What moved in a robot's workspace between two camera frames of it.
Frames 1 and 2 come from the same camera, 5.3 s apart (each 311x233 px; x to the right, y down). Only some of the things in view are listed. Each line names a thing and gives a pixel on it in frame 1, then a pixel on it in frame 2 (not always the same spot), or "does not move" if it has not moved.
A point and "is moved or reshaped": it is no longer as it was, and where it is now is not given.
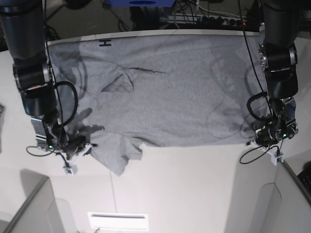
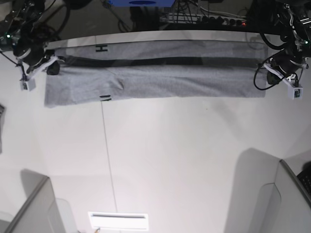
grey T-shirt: [181, 90] is moved or reshaped
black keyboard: [305, 177] does not move
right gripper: [270, 131] to [284, 63]
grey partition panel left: [40, 213] does not move
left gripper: [59, 137] to [31, 52]
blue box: [143, 3] does not move
